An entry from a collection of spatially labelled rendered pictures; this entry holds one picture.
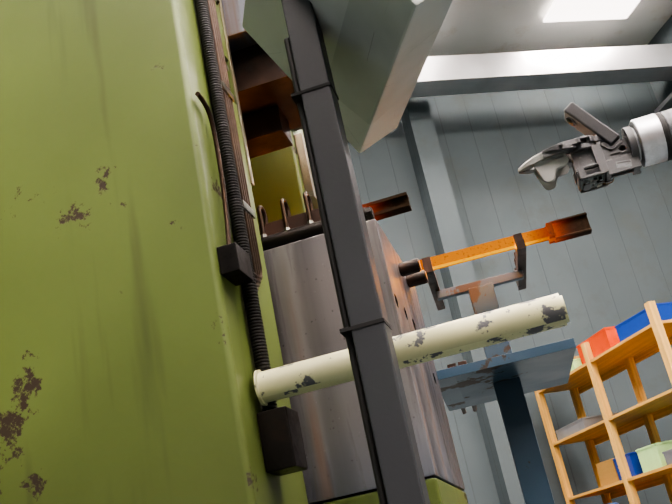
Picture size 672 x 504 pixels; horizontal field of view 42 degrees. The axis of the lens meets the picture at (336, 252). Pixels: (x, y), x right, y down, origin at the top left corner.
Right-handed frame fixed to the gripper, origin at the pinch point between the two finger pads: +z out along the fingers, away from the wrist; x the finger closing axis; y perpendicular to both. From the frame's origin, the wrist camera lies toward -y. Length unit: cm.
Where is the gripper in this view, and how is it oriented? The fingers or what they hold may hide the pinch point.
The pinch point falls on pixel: (524, 166)
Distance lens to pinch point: 169.0
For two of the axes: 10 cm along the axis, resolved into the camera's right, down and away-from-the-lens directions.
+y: 1.9, 9.1, -3.7
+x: 2.6, 3.1, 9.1
